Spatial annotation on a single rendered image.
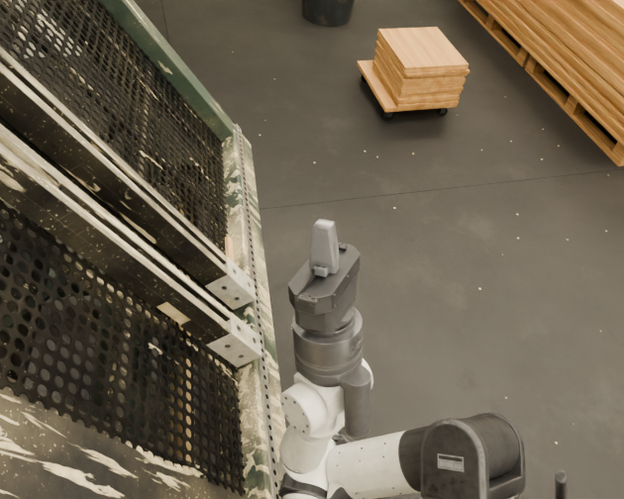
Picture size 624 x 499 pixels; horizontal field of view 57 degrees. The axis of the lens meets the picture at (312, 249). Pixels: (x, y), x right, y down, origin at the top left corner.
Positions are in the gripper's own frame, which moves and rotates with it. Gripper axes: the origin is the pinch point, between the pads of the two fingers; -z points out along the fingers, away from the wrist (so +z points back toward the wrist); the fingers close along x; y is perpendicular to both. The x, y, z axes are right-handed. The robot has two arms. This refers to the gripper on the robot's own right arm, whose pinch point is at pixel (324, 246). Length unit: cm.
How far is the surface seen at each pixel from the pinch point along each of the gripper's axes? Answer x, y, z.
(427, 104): -305, 62, 83
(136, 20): -87, 96, -6
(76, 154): -22, 60, 5
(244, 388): -28, 35, 63
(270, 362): -41, 34, 65
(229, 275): -44, 45, 43
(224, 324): -29, 38, 45
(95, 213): -14, 50, 12
